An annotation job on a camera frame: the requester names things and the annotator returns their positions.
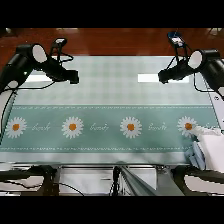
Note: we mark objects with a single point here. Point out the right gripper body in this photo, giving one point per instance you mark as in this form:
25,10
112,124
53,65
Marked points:
169,75

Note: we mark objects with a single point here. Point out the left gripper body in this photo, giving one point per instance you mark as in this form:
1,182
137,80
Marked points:
71,76

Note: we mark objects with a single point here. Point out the white T-shirt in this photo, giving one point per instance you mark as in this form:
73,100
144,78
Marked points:
213,148

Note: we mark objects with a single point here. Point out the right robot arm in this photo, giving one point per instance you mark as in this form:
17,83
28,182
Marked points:
210,65

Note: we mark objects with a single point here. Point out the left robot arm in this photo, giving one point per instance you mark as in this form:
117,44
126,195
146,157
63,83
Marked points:
20,63

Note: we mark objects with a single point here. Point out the blue round object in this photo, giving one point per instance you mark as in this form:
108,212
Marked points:
170,35

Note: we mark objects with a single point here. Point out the silver frame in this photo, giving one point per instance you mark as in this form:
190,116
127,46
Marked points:
140,181

